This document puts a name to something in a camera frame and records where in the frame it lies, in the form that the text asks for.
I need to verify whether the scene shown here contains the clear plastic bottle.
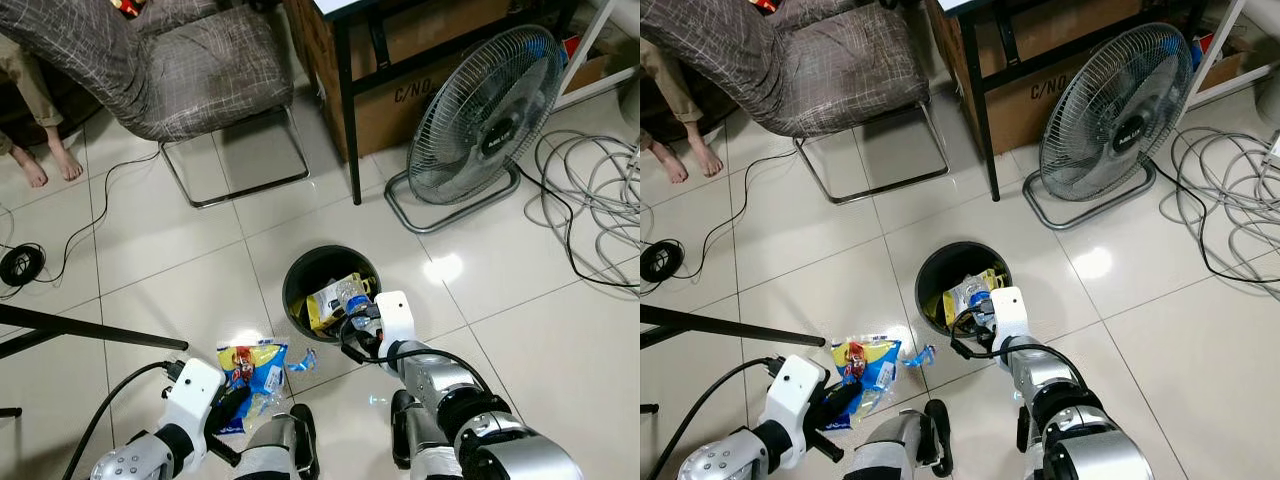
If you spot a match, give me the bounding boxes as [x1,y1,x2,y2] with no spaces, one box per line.
[335,280,379,319]
[955,278,993,319]

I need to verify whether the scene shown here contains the blue yellow snack bag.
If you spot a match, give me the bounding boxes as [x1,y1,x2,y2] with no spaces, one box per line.
[830,335,904,431]
[215,338,293,436]

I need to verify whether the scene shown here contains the black round rubbish bin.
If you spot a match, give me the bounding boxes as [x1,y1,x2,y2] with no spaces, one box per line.
[915,240,1014,337]
[282,244,383,344]

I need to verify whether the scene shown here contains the yellow snack packet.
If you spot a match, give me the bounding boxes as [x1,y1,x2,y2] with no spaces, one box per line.
[943,268,1006,326]
[305,272,373,333]

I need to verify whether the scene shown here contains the robot left leg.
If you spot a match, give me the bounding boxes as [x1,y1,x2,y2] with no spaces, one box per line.
[848,400,956,480]
[235,403,321,480]

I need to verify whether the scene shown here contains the black table leg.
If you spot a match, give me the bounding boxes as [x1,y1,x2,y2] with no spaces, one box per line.
[640,303,829,349]
[0,303,191,361]

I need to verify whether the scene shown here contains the brown cardboard box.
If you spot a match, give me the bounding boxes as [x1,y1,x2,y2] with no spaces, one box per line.
[925,0,1181,156]
[285,0,561,161]

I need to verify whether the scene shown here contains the grey metal floor fan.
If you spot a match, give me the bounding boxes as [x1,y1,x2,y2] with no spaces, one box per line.
[385,25,568,234]
[1022,22,1194,231]

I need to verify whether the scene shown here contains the grey patterned fabric chair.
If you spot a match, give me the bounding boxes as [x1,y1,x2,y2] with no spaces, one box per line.
[640,0,951,206]
[0,0,311,209]

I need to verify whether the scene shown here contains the barefoot person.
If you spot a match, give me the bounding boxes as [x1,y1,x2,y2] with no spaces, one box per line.
[0,35,86,189]
[640,38,724,184]

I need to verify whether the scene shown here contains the white shelf unit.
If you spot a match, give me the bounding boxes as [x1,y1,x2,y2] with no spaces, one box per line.
[555,0,641,111]
[1185,0,1280,111]

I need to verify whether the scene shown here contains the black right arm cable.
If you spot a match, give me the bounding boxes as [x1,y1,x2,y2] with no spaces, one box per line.
[950,335,1086,379]
[340,340,491,386]

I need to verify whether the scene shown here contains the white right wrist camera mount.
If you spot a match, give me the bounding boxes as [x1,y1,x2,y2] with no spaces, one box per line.
[375,291,416,351]
[990,287,1031,346]

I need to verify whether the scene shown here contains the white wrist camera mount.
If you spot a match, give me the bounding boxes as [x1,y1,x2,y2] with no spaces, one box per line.
[990,287,1031,346]
[165,357,226,456]
[768,354,829,466]
[375,291,416,351]

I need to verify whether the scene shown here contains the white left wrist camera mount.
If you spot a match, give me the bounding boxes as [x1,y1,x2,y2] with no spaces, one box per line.
[165,357,226,456]
[768,354,829,466]

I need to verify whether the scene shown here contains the black frame desk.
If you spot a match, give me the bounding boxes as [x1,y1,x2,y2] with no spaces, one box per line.
[315,0,601,206]
[940,0,1241,201]

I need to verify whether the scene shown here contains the black fan power cable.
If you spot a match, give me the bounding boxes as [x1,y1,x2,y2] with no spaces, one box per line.
[1150,160,1280,286]
[515,163,641,291]

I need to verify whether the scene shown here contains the black coiled cable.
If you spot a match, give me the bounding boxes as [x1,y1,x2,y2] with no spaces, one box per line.
[640,148,798,296]
[0,148,161,301]

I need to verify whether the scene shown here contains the grey cable bundle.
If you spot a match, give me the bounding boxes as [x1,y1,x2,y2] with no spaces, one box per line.
[533,128,641,263]
[1160,125,1280,281]

